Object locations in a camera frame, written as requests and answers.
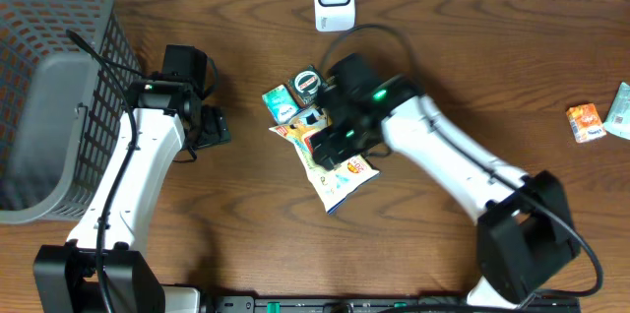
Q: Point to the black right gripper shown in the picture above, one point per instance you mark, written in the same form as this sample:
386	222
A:
331	148

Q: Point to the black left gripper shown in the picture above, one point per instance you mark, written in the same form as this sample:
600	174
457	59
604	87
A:
215	127

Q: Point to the yellow red snack bag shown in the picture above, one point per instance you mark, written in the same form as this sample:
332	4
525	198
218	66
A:
332	186

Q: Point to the dark green round packet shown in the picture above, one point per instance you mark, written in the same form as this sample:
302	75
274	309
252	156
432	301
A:
305	85

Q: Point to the teal white tissue packet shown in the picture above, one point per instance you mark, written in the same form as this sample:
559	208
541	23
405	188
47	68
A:
281	104

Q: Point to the orange snack packet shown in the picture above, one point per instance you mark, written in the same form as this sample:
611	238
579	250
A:
585	123

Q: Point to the light teal snack packet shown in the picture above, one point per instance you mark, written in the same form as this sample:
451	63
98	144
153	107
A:
617	119

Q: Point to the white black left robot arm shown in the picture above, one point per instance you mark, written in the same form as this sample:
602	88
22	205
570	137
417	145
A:
102	266

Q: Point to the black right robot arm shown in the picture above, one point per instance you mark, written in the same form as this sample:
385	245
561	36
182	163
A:
524	228

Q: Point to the dark grey plastic mesh basket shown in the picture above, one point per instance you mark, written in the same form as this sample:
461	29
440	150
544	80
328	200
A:
60	62

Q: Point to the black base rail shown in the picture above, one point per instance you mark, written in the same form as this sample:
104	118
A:
249	304

